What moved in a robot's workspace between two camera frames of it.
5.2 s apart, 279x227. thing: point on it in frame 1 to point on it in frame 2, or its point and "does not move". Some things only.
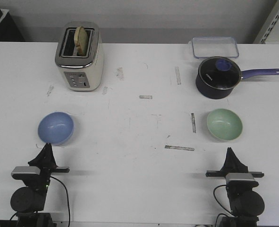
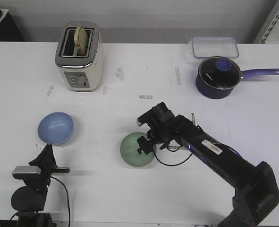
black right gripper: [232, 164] to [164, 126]
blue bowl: [56, 128] does not move
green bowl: [224, 125] to [128, 150]
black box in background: [2, 27] does not move
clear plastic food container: [206, 47] does not move
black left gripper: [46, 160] does not move
